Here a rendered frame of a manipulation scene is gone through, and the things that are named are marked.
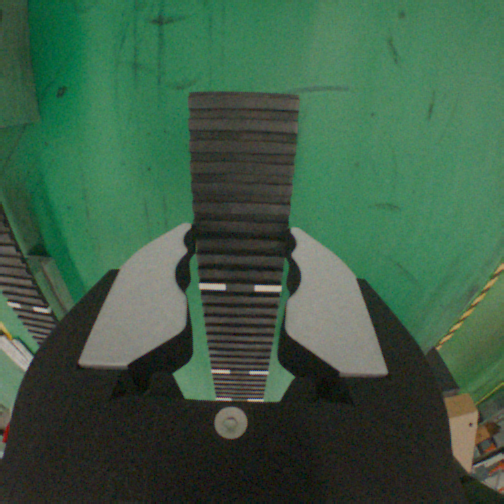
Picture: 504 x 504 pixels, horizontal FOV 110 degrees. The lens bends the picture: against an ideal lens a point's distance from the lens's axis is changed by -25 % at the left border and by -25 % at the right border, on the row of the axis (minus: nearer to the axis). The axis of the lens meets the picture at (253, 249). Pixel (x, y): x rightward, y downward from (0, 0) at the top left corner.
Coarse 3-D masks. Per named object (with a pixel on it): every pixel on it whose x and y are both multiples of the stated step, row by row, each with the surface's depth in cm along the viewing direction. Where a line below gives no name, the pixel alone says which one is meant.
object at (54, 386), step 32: (96, 288) 7; (64, 320) 6; (64, 352) 5; (32, 384) 4; (64, 384) 4; (96, 384) 4; (128, 384) 5; (32, 416) 3; (64, 416) 4; (32, 448) 3; (0, 480) 2
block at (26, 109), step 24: (0, 0) 6; (24, 0) 7; (0, 24) 7; (24, 24) 8; (0, 48) 7; (24, 48) 9; (0, 72) 8; (24, 72) 9; (0, 96) 8; (24, 96) 10; (0, 120) 9; (24, 120) 10
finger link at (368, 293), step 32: (384, 320) 6; (384, 352) 6; (416, 352) 5; (352, 384) 5; (384, 384) 5; (416, 384) 5; (384, 416) 4; (416, 416) 4; (416, 448) 3; (448, 448) 3; (448, 480) 3
